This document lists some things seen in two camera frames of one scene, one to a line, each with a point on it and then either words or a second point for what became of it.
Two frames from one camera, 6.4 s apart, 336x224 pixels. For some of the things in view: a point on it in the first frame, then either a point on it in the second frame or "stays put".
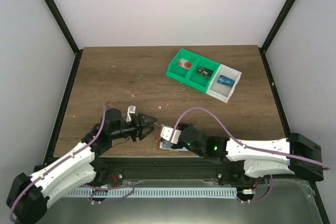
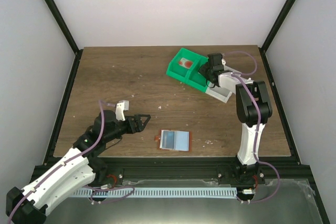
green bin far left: (181, 64) stays put
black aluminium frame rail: (112, 171) stays put
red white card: (185, 63) stays put
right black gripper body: (188, 148) to (205, 72)
